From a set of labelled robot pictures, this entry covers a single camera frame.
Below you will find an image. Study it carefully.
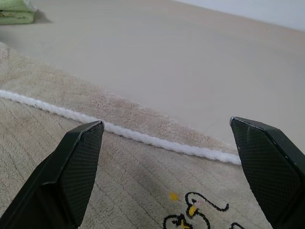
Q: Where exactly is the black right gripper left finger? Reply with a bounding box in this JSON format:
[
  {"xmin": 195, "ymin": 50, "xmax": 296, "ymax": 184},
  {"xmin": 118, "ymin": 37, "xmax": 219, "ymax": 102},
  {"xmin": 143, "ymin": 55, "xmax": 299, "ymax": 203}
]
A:
[{"xmin": 0, "ymin": 120, "xmax": 105, "ymax": 229}]

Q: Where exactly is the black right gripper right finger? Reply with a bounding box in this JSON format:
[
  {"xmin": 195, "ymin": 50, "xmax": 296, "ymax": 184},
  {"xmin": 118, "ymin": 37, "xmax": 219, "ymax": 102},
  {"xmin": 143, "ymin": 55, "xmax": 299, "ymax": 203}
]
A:
[{"xmin": 229, "ymin": 116, "xmax": 305, "ymax": 229}]

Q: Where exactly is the beige embroidered towel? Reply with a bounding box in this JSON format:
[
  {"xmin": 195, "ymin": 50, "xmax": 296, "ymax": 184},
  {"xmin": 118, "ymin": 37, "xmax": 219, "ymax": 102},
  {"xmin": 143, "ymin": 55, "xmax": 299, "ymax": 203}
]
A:
[{"xmin": 0, "ymin": 42, "xmax": 277, "ymax": 229}]

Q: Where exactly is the green folded towel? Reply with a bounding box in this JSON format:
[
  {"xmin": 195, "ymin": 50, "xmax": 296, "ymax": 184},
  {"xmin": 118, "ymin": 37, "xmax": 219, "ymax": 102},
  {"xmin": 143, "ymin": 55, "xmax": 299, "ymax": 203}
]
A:
[{"xmin": 0, "ymin": 0, "xmax": 38, "ymax": 25}]

